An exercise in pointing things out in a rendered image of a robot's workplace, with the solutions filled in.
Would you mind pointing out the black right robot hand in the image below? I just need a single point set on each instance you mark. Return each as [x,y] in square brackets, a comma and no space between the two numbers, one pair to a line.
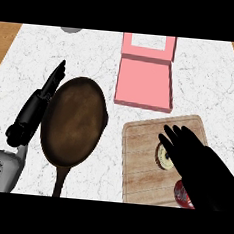
[202,173]

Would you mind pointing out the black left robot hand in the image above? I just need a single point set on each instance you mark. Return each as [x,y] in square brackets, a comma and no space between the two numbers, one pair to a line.
[32,110]

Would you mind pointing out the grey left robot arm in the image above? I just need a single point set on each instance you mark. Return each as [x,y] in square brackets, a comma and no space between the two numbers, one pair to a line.
[1,170]

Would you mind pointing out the pale cupcake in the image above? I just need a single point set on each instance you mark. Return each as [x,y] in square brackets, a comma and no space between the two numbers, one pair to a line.
[164,158]

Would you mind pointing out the wooden cutting board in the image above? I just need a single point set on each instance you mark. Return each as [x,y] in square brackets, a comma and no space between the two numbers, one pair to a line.
[145,165]

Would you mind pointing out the pink cardboard box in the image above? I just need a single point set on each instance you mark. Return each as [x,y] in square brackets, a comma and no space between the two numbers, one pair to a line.
[145,79]

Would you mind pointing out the red can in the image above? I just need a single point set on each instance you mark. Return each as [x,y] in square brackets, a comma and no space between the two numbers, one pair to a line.
[181,195]

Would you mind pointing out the dark brown frying pan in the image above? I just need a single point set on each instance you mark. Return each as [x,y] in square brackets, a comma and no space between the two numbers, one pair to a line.
[73,123]

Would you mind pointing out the grey round object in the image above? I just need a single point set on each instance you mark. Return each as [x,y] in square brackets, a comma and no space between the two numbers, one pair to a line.
[71,29]

